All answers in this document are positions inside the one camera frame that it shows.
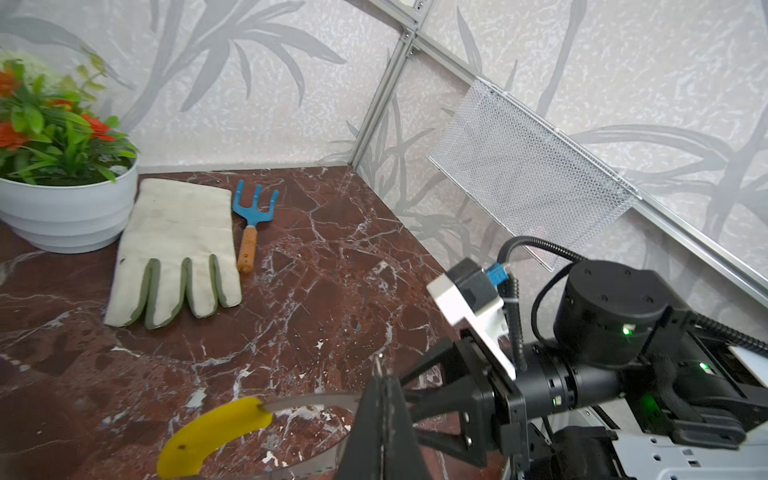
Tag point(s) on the blue hand rake wooden handle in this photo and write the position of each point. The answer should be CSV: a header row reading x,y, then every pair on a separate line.
x,y
253,215

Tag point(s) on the cream gardening glove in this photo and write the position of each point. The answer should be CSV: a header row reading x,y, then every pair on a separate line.
x,y
176,250

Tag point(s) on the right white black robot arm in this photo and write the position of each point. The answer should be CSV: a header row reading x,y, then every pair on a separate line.
x,y
632,384

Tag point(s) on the white wire mesh basket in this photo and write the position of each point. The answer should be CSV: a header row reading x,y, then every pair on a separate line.
x,y
529,182

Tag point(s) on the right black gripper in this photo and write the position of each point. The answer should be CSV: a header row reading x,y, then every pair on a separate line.
x,y
459,415

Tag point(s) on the aluminium frame rail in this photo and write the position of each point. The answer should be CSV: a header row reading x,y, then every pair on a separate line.
x,y
410,20

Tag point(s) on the metal keyring with yellow tag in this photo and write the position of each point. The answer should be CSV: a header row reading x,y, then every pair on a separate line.
x,y
184,455

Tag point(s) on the white pot with plant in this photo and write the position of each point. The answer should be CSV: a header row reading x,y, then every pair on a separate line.
x,y
68,177

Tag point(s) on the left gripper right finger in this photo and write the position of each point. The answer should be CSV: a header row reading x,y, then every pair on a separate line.
x,y
401,454

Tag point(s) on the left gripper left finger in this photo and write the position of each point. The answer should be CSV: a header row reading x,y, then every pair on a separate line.
x,y
363,455

